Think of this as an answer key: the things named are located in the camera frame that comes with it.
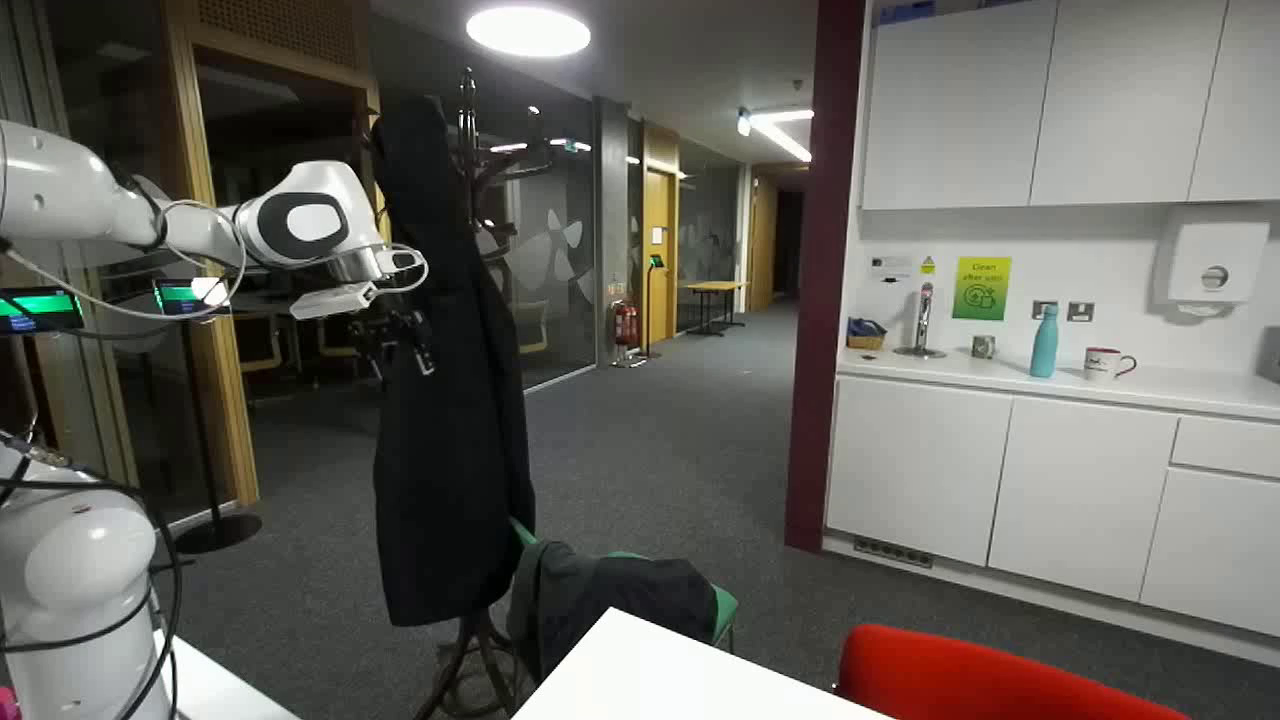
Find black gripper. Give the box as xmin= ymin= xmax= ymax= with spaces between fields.
xmin=348 ymin=239 xmax=443 ymax=381

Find black hoodie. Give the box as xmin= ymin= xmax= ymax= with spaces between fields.
xmin=367 ymin=91 xmax=540 ymax=632

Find green chair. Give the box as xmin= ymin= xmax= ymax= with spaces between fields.
xmin=506 ymin=515 xmax=742 ymax=686

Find red chair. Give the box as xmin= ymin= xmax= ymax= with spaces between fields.
xmin=832 ymin=621 xmax=1192 ymax=720

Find red fire extinguisher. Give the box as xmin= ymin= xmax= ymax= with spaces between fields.
xmin=609 ymin=295 xmax=645 ymax=356

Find green screen tablet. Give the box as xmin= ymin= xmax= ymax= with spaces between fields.
xmin=148 ymin=273 xmax=236 ymax=318
xmin=0 ymin=284 xmax=90 ymax=339

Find wooden door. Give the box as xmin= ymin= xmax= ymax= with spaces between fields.
xmin=639 ymin=163 xmax=684 ymax=351

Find black floor stand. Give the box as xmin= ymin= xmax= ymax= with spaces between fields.
xmin=168 ymin=312 xmax=269 ymax=558

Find wooden corridor table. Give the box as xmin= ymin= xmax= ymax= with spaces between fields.
xmin=674 ymin=273 xmax=748 ymax=339

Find dark wooden coat stand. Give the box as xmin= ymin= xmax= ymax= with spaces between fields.
xmin=411 ymin=63 xmax=563 ymax=720

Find round ceiling lamp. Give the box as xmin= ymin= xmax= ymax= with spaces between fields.
xmin=462 ymin=0 xmax=596 ymax=63

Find white robot mounting table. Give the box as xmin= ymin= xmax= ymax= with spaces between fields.
xmin=158 ymin=626 xmax=299 ymax=720

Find linear corridor ceiling light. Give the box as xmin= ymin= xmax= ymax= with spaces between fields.
xmin=731 ymin=103 xmax=822 ymax=169

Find chrome kitchen tap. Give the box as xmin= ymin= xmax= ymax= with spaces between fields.
xmin=893 ymin=274 xmax=949 ymax=363

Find teal water bottle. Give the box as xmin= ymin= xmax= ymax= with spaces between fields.
xmin=1026 ymin=295 xmax=1065 ymax=384

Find white lower kitchen cabinets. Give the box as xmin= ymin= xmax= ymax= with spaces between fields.
xmin=822 ymin=348 xmax=1280 ymax=647

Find white kitchen cabinets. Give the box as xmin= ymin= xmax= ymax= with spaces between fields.
xmin=822 ymin=348 xmax=1280 ymax=647
xmin=856 ymin=0 xmax=1280 ymax=212

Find white mug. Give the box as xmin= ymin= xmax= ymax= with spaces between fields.
xmin=1079 ymin=343 xmax=1146 ymax=384

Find white upper kitchen cabinets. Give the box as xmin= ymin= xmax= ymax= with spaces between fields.
xmin=856 ymin=0 xmax=1280 ymax=212

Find white paper towel dispenser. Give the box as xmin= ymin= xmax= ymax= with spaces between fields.
xmin=1149 ymin=216 xmax=1274 ymax=329

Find light wrist camera mount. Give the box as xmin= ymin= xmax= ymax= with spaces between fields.
xmin=284 ymin=280 xmax=383 ymax=322

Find green wall poster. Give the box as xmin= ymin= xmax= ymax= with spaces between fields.
xmin=949 ymin=250 xmax=1018 ymax=322

